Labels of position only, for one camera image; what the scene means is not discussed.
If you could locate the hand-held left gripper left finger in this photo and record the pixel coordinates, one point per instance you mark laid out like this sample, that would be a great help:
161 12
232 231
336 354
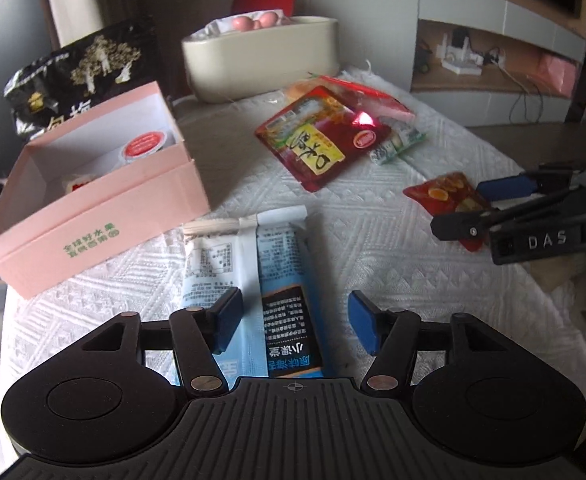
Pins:
228 317

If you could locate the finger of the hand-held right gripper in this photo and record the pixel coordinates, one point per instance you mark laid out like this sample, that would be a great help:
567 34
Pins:
505 186
473 227

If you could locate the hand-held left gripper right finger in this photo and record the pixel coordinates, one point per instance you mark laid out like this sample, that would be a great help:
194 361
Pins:
363 322

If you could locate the red braised egg packet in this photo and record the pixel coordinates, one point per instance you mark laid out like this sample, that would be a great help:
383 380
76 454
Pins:
443 192

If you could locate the blue snack packet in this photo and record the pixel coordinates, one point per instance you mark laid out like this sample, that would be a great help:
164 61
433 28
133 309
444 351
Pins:
278 270

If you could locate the green white snack packet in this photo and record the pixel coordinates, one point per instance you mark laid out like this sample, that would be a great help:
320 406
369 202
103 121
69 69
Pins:
398 145

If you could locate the pink cardboard box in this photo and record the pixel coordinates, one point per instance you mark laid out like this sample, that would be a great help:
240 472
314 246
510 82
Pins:
123 210

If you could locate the transparent red snack packet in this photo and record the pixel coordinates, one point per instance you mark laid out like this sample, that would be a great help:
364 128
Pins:
378 97

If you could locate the red packet with yellow label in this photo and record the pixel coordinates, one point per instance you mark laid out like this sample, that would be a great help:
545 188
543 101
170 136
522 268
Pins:
318 140

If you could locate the jelly cup with red lid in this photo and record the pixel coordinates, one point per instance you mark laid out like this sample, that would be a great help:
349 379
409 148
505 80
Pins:
145 145

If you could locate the small red white packet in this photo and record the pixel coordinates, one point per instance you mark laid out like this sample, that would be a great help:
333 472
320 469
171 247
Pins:
77 184

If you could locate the clear bread packet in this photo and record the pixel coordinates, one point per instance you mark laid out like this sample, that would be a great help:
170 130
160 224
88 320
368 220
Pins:
300 90

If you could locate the white textured tablecloth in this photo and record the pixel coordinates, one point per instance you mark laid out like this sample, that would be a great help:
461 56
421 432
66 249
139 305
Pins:
373 270

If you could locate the pink bag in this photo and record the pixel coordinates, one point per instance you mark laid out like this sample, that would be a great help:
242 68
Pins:
555 72

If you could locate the dark toy figure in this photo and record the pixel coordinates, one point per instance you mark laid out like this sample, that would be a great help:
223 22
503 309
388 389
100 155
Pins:
423 57

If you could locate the white shelf unit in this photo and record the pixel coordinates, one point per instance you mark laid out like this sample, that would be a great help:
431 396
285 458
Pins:
473 5

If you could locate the beige oval tub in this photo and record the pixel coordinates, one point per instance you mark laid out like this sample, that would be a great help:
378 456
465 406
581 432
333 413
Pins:
263 65

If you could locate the black gold-printed snack bag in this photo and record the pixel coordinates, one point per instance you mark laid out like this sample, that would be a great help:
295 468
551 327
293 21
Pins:
98 60

